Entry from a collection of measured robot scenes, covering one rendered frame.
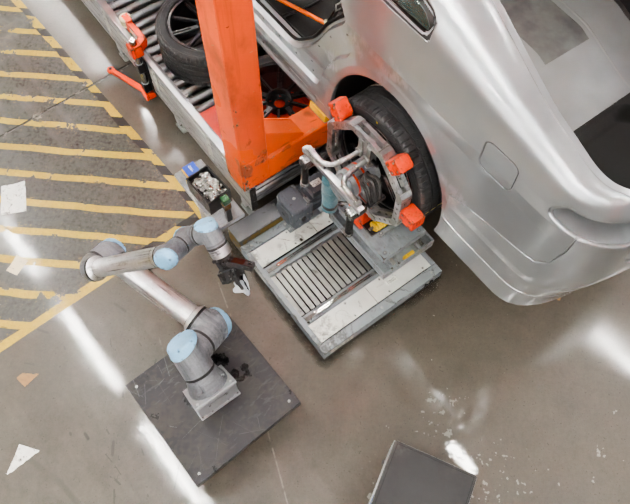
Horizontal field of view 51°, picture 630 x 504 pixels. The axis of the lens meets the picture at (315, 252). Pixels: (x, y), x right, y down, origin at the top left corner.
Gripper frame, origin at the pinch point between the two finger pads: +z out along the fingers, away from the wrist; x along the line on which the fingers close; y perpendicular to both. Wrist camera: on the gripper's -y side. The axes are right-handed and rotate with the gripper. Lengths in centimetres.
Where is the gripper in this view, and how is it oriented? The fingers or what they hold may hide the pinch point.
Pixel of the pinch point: (249, 292)
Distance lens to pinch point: 285.5
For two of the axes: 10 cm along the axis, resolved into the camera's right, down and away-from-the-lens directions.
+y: -8.9, 2.8, 3.7
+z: 4.2, 8.2, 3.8
